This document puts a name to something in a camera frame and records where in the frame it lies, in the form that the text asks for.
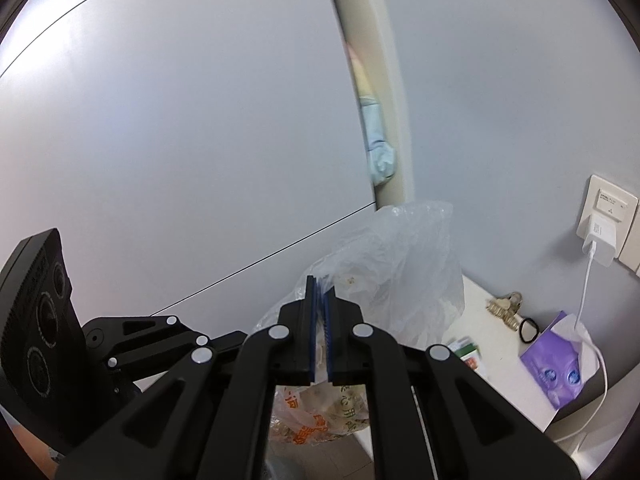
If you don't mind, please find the grey wardrobe door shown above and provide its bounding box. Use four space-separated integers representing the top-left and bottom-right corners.
0 0 376 411

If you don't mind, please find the green white food flyer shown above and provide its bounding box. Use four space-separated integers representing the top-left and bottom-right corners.
446 336 488 378

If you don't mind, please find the white wall socket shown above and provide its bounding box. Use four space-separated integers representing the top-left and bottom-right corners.
576 174 640 256

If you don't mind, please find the white charger plug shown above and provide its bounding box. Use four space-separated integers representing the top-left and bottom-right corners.
581 214 618 268

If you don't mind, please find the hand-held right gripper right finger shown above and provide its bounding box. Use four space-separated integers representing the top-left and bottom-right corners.
322 287 583 480

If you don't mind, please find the black hair tie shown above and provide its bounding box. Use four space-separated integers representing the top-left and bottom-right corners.
517 316 541 343

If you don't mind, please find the clear plastic bag of leftovers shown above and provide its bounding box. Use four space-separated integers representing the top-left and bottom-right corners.
252 201 466 443

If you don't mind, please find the light blue cloth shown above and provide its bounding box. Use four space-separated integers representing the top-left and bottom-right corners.
345 42 398 186

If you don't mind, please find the white charging cable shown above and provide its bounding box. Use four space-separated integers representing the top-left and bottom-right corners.
550 242 608 443

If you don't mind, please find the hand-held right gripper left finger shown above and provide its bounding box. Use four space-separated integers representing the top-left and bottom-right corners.
55 275 326 480

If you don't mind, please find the white nightstand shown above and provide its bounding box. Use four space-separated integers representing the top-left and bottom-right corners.
350 272 626 480

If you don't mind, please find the cream door frame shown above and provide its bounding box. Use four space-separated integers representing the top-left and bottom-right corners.
322 0 416 211

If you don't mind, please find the clear hair claw clip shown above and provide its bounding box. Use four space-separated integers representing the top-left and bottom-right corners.
487 292 525 331

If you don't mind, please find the purple tissue pack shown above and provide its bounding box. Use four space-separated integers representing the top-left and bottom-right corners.
520 310 608 408

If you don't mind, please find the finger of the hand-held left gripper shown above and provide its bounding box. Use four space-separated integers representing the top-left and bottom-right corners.
82 315 249 382

